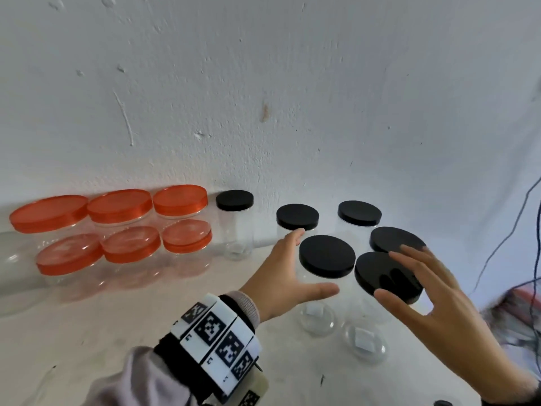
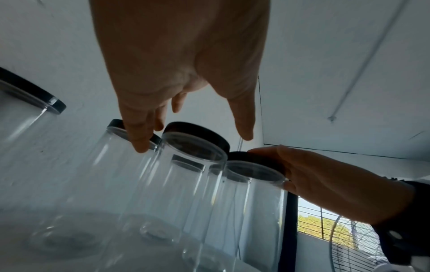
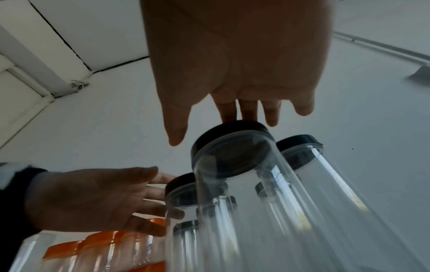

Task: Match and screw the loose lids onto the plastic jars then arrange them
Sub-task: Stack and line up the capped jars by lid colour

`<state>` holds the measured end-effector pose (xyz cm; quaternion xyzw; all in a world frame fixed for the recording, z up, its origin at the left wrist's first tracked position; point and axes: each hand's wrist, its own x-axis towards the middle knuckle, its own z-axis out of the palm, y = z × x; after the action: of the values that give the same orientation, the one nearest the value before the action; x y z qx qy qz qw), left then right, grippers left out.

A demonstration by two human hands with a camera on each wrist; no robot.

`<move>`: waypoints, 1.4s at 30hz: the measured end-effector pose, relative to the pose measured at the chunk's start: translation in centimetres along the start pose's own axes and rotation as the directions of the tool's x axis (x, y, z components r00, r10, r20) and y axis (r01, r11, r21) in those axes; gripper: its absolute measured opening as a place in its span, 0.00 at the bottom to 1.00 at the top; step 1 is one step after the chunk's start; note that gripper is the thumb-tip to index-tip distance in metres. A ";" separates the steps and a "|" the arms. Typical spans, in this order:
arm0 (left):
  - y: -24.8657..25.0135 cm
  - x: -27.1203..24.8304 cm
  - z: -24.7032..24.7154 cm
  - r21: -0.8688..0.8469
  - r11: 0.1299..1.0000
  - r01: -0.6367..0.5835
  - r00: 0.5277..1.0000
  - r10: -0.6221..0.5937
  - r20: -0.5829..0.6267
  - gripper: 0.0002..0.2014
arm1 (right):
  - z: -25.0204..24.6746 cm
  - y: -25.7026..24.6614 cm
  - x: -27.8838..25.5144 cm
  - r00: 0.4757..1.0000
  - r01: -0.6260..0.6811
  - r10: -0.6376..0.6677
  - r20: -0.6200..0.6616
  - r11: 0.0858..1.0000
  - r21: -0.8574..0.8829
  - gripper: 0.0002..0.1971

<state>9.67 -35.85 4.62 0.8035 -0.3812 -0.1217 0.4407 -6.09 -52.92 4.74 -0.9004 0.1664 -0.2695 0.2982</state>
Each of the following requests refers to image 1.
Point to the large transparent jar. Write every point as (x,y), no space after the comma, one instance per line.
(317,319)

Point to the short transparent jar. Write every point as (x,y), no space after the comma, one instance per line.
(135,270)
(190,262)

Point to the person's left hand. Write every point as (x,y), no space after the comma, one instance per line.
(274,287)

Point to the small black lid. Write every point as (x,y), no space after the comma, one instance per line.
(359,212)
(234,199)
(298,216)
(393,238)

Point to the wide transparent jar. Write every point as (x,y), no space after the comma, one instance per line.
(122,226)
(63,234)
(181,219)
(76,285)

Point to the colourful crumpled cloth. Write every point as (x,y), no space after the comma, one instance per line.
(515,317)

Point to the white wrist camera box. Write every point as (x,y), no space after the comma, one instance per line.
(443,403)
(253,393)

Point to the person's right hand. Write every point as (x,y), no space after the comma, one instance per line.
(456,325)

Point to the person's left forearm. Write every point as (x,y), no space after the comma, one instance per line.
(139,380)

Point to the large orange lid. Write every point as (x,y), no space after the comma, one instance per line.
(119,205)
(48,213)
(69,254)

